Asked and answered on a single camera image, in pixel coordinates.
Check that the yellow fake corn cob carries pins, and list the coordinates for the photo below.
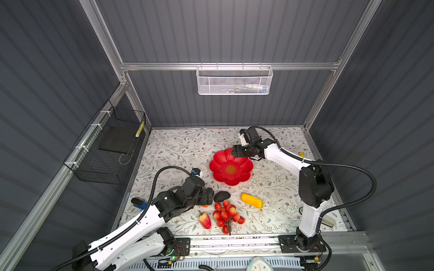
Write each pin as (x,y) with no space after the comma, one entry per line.
(251,200)

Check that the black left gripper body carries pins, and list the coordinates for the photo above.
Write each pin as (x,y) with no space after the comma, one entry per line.
(204,197)

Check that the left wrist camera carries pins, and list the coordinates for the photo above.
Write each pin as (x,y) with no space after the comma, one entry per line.
(196,172)

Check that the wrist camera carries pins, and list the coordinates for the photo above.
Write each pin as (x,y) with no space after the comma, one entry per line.
(196,172)
(244,137)

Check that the white round scale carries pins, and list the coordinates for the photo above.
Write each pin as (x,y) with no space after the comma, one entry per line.
(259,264)

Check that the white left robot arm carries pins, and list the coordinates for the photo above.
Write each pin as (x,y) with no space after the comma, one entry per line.
(145,235)

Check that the black wire basket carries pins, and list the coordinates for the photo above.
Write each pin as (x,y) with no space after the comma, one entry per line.
(109,149)

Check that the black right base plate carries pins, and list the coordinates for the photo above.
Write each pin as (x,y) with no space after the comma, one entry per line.
(294,243)

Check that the dark fake avocado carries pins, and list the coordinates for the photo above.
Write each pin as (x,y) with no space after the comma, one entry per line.
(221,196)

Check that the red fake grape bunch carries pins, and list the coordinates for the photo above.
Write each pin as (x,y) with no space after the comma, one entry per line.
(226,217)

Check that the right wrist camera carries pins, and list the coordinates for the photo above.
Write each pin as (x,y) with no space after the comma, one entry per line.
(244,137)

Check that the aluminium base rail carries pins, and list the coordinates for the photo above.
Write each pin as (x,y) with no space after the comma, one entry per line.
(234,245)

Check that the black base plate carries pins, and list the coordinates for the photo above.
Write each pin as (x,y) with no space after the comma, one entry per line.
(181,248)
(294,243)

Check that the red flower-shaped fruit bowl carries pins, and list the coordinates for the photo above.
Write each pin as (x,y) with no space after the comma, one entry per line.
(230,170)

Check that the white wire mesh basket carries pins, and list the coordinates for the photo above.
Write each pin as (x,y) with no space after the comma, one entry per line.
(234,80)

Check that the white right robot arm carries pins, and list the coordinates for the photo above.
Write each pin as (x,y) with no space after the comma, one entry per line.
(314,187)

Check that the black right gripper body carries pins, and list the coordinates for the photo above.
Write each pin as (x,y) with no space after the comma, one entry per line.
(242,151)

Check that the floral patterned table mat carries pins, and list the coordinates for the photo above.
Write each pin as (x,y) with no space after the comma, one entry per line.
(171,153)

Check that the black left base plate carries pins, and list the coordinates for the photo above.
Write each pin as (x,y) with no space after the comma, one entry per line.
(181,248)

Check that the red fake strawberry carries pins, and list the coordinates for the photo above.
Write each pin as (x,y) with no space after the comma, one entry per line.
(205,220)

